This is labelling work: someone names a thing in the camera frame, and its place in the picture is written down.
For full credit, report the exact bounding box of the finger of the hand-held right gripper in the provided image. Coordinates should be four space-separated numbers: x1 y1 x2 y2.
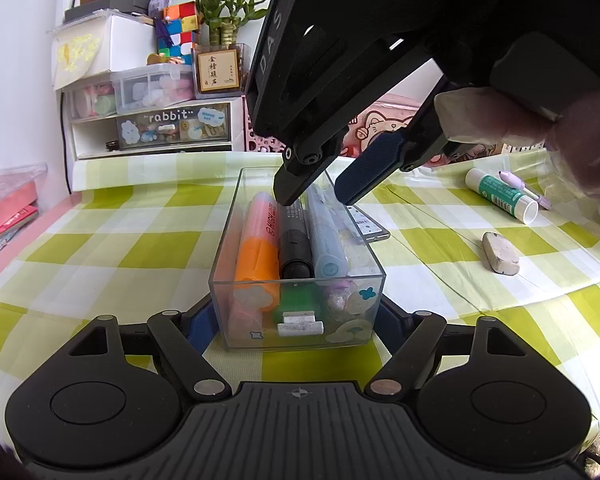
272 132 348 207
334 105 473 206

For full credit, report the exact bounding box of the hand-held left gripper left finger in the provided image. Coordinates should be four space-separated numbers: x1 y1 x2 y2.
67 302 232 403

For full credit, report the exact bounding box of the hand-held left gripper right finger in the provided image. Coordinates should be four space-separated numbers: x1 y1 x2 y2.
364 300 528 403

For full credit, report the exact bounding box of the clear plastic organizer box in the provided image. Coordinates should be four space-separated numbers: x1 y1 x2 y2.
208 166 386 352

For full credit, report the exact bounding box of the purple pen with silver tip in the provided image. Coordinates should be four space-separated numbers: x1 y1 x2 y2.
325 280 361 312

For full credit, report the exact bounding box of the black marker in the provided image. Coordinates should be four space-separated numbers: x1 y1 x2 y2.
278 202 315 279

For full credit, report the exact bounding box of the light blue marker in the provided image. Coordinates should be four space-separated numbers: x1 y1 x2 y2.
306 185 350 278

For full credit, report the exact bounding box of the orange highlighter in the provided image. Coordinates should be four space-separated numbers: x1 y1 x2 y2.
232 191 282 311

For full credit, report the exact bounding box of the green highlighter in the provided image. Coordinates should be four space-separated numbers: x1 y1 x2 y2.
272 282 325 327

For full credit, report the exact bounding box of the white eraser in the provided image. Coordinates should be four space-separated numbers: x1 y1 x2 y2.
481 231 522 276

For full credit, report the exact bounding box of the white green glue stick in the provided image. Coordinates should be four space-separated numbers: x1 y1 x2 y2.
465 167 540 225

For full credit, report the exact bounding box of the slim purple pen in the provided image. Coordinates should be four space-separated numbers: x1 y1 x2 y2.
497 170 551 210

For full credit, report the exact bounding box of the person's right hand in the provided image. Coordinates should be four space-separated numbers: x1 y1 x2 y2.
434 85 600 246

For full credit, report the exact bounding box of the pink pencil case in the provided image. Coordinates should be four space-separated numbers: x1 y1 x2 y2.
340 92 441 162

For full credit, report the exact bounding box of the pink perforated pen holder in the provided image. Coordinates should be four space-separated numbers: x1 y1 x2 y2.
244 127 288 154

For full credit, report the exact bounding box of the green checked tablecloth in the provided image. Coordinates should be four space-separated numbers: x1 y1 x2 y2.
0 150 600 456

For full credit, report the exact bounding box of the bamboo plant in glass vase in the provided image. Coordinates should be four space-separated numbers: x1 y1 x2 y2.
186 0 270 100

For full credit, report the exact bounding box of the clear lidded storage box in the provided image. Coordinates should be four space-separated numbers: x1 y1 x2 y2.
111 65 197 113

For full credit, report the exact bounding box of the colourful puzzle cube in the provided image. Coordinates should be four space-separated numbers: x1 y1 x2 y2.
156 2 202 58

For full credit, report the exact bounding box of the white drawer unit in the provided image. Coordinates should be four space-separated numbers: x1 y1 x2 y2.
62 95 246 159

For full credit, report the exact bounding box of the clear box of tape rolls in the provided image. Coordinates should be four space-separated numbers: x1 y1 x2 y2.
62 80 118 122

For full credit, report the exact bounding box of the white storage box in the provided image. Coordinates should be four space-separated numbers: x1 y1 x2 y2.
47 12 158 92

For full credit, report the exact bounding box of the stack of red books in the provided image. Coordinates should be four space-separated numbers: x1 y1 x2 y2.
0 180 41 266

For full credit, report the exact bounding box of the flat black box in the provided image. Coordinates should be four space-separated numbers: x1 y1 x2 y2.
63 0 151 23

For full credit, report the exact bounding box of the black cable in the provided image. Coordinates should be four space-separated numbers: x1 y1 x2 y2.
60 0 98 196

